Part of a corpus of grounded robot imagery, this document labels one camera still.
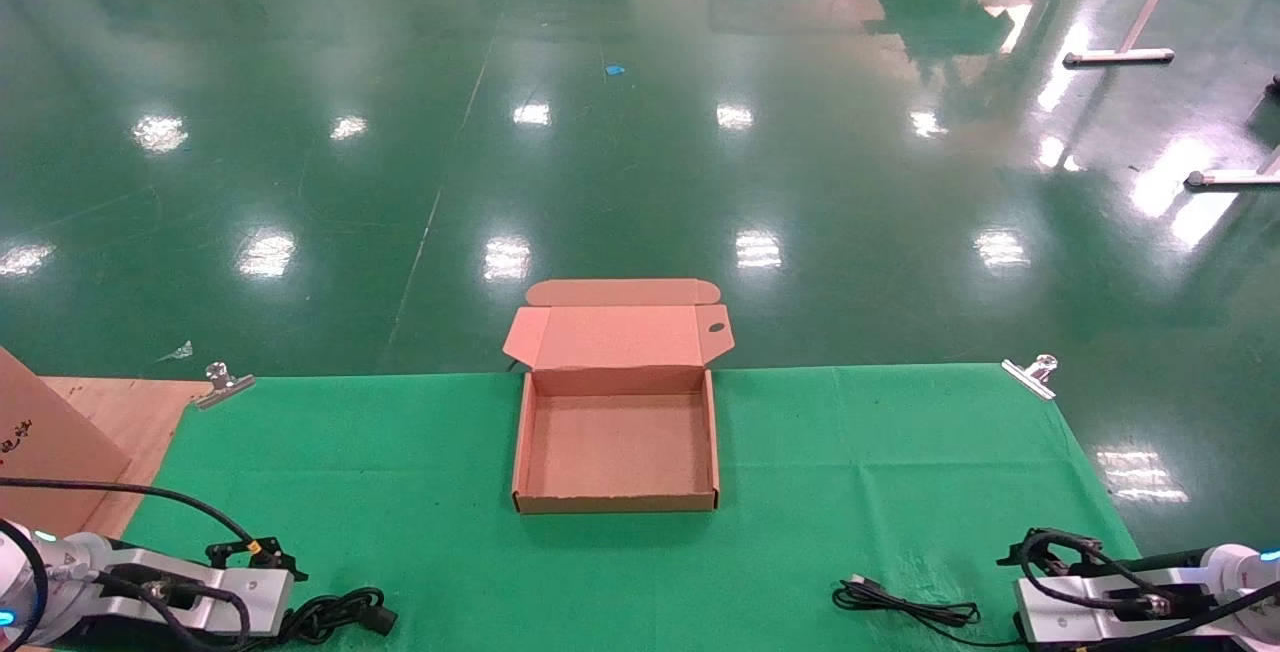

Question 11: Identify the green table cloth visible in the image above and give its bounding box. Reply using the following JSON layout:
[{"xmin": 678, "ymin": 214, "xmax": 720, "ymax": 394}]
[{"xmin": 118, "ymin": 364, "xmax": 1143, "ymax": 652}]

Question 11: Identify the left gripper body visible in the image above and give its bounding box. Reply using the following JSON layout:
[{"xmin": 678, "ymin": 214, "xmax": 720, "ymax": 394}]
[{"xmin": 95, "ymin": 537, "xmax": 308, "ymax": 639}]

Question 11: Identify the white table leg with foot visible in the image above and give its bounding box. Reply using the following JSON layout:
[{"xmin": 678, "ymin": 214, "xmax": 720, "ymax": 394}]
[{"xmin": 1062, "ymin": 0, "xmax": 1197, "ymax": 69}]

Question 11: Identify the large brown cardboard carton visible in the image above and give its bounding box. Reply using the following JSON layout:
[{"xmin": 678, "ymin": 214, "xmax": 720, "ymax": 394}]
[{"xmin": 0, "ymin": 346, "xmax": 133, "ymax": 539}]

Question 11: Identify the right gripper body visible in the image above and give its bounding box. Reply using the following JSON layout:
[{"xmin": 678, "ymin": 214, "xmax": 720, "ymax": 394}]
[{"xmin": 998, "ymin": 529, "xmax": 1219, "ymax": 647}]

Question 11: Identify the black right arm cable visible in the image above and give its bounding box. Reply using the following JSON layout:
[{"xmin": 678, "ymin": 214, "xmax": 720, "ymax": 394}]
[{"xmin": 1018, "ymin": 528, "xmax": 1280, "ymax": 635}]

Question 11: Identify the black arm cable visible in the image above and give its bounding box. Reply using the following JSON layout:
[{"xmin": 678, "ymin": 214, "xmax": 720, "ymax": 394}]
[
  {"xmin": 0, "ymin": 476, "xmax": 259, "ymax": 652},
  {"xmin": 1018, "ymin": 528, "xmax": 1280, "ymax": 635}
]

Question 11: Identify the open brown cardboard mailer box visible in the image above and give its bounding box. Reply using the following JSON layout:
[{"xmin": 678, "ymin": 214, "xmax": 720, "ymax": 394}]
[{"xmin": 503, "ymin": 279, "xmax": 736, "ymax": 515}]

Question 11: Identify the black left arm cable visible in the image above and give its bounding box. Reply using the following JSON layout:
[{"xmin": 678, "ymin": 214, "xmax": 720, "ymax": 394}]
[{"xmin": 0, "ymin": 476, "xmax": 259, "ymax": 652}]

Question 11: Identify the black wired computer mouse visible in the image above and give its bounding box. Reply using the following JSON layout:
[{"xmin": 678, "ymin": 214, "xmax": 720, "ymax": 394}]
[{"xmin": 833, "ymin": 575, "xmax": 1026, "ymax": 649}]

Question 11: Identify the white table foot bar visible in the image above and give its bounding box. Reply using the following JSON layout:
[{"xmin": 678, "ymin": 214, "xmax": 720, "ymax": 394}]
[{"xmin": 1184, "ymin": 145, "xmax": 1280, "ymax": 191}]

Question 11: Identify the black power cable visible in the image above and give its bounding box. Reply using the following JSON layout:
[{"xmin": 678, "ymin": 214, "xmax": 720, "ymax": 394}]
[{"xmin": 278, "ymin": 587, "xmax": 399, "ymax": 645}]

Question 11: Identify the silver binder clip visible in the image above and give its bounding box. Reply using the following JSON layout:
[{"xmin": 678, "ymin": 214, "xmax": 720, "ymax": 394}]
[
  {"xmin": 1001, "ymin": 354, "xmax": 1060, "ymax": 401},
  {"xmin": 194, "ymin": 362, "xmax": 256, "ymax": 411}
]

